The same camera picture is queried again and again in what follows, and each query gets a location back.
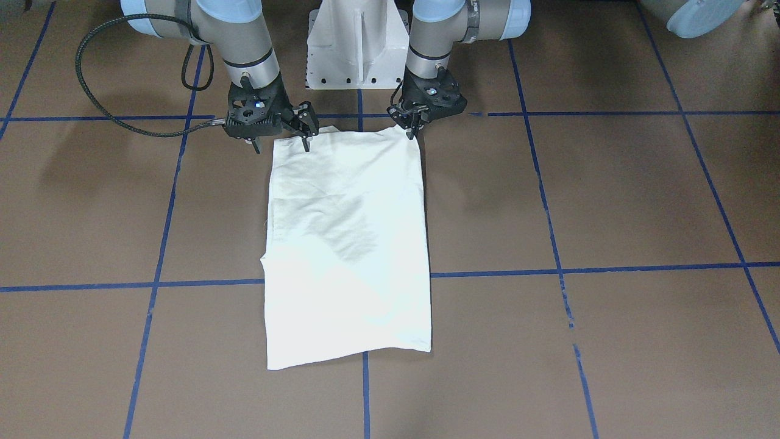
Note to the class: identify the cream long sleeve cat shirt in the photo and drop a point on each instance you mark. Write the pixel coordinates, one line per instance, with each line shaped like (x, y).
(346, 265)

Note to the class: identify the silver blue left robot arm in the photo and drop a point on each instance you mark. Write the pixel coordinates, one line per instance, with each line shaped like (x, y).
(437, 25)

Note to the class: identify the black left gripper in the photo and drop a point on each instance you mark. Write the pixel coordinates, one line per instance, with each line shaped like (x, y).
(412, 117)

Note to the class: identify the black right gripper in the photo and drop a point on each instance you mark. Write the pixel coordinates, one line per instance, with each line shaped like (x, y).
(282, 104)

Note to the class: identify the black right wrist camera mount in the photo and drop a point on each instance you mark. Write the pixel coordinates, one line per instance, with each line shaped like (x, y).
(249, 118)

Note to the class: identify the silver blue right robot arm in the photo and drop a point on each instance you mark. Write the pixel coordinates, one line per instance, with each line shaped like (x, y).
(237, 29)

